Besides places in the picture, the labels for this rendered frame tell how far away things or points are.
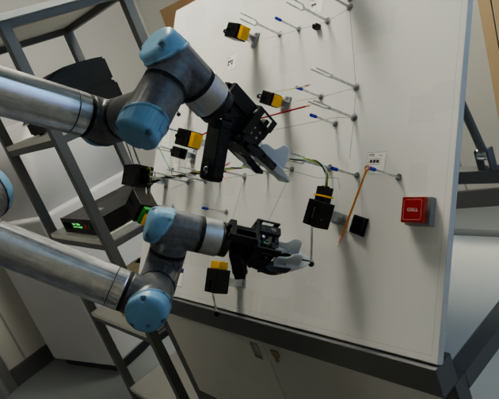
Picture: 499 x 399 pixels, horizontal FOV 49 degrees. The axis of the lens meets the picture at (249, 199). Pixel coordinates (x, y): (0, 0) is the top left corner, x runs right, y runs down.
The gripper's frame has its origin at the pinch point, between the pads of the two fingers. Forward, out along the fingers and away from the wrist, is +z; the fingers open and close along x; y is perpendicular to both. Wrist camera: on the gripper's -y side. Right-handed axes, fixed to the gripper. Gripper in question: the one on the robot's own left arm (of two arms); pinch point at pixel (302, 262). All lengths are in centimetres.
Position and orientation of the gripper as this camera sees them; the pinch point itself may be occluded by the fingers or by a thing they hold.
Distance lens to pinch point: 120.4
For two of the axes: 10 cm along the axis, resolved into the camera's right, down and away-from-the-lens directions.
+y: 3.9, -5.6, -7.3
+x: -0.1, -7.9, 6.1
